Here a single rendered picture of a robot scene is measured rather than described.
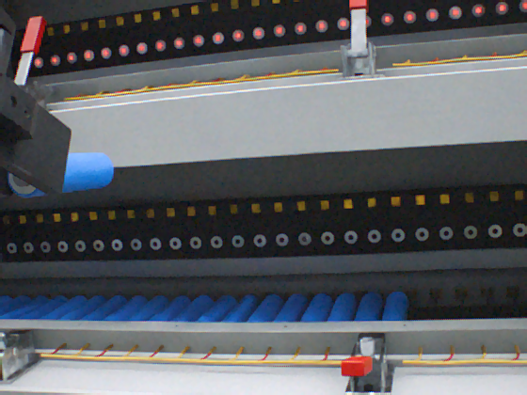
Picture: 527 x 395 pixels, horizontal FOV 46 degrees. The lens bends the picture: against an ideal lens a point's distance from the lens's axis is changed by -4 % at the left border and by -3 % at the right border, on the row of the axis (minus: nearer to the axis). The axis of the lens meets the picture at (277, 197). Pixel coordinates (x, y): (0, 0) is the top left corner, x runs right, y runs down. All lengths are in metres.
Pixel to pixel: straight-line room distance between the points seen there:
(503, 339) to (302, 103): 0.20
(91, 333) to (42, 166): 0.26
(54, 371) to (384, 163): 0.34
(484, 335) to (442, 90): 0.16
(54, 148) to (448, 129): 0.24
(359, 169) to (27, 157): 0.40
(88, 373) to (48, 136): 0.25
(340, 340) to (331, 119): 0.15
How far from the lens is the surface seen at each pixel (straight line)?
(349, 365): 0.34
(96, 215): 0.64
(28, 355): 0.52
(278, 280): 0.56
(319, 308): 0.50
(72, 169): 0.30
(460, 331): 0.44
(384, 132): 0.42
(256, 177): 0.63
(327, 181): 0.61
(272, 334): 0.45
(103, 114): 0.47
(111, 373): 0.48
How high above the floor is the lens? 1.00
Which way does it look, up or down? 9 degrees up
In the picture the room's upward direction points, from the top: 1 degrees counter-clockwise
